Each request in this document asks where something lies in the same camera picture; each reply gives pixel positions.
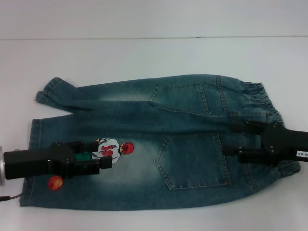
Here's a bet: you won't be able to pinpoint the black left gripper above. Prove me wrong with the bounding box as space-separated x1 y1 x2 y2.
3 140 113 180

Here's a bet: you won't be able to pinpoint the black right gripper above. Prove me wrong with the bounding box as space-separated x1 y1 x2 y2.
222 120 308 167

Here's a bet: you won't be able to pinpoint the blue denim shorts with print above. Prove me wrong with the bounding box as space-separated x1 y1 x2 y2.
19 74 301 211

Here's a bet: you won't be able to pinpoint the grey cable with metal connector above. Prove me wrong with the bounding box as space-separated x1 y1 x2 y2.
0 194 24 201

